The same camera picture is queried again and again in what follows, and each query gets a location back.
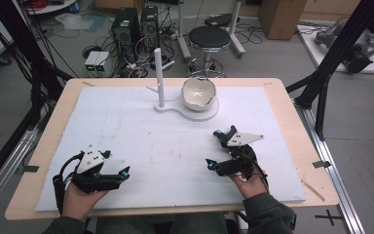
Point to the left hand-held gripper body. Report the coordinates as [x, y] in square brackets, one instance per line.
[90, 160]

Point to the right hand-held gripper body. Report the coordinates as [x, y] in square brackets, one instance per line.
[243, 139]

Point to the white stand with pole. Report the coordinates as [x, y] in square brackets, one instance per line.
[159, 74]

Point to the person's right hand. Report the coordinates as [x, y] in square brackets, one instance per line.
[252, 187]

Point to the person's left hand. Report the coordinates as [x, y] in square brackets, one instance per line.
[78, 203]

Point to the white foam board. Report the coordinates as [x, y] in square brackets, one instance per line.
[162, 156]

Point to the white eggshell-shaped bowl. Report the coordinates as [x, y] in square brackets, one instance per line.
[197, 94]

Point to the black tape piece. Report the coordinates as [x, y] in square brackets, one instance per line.
[30, 168]
[321, 164]

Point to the thin wooden stick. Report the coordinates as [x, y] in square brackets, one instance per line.
[313, 190]

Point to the white power supply box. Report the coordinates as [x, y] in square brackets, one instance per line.
[91, 61]
[103, 61]

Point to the black round stool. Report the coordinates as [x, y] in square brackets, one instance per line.
[209, 37]

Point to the white platform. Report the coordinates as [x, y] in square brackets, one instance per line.
[318, 55]

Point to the black flat pad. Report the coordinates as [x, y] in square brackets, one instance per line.
[220, 20]

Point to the black computer tower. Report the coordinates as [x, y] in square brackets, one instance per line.
[126, 29]
[149, 26]

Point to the brown cardboard box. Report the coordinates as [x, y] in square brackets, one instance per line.
[280, 18]

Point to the clear plastic sheet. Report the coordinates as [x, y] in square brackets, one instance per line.
[78, 21]

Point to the grey device on platform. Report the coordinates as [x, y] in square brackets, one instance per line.
[357, 48]

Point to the round white table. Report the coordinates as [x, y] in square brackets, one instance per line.
[50, 6]

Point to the aluminium rail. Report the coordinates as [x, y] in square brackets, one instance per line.
[332, 169]
[3, 175]

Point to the white metal frame leg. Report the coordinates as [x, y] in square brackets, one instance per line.
[183, 32]
[235, 29]

